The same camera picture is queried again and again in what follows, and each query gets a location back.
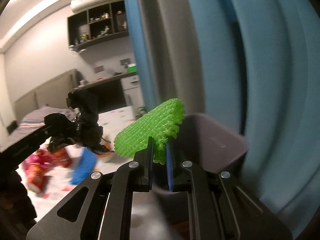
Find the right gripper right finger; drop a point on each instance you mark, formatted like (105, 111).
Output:
(177, 170)

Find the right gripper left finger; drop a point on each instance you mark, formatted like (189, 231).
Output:
(145, 160)

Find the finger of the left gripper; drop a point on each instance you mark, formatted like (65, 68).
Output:
(19, 151)

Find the large pink plastic bag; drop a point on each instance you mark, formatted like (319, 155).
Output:
(41, 157)

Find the green foam fruit net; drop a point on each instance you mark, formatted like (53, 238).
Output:
(160, 123)

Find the blue foam fruit net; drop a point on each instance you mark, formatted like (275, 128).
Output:
(85, 167)

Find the black plastic bag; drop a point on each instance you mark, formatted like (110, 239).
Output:
(83, 130)

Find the purple plastic trash bin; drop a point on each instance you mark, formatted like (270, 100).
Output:
(210, 208)

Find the red paper cup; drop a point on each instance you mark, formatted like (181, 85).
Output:
(62, 157)
(35, 175)

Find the grey striped bed duvet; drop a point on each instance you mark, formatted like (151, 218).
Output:
(32, 121)

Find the white orange paper cup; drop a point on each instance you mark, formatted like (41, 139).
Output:
(108, 152)

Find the patterned white table cloth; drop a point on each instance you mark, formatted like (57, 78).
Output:
(58, 179)

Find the white drawer cabinet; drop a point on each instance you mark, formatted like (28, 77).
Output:
(133, 92)

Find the dark wooden desk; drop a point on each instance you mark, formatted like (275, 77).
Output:
(109, 92)

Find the grey upholstered headboard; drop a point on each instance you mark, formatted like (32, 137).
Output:
(52, 93)

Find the green box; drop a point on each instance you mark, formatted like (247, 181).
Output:
(131, 68)

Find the blue curtain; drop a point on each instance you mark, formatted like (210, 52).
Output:
(252, 65)

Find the dark wall shelf unit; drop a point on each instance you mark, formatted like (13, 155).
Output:
(97, 24)

